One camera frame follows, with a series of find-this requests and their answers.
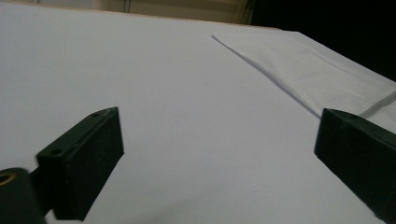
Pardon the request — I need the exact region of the beige curtain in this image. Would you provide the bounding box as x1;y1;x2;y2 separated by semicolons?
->
6;0;255;25

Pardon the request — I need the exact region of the white cloth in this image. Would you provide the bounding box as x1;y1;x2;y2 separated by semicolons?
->
211;29;396;133

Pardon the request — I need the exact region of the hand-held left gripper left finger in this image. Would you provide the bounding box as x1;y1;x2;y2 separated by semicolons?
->
29;106;125;222

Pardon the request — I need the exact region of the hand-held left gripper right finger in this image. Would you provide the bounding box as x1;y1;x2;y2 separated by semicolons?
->
314;107;396;224

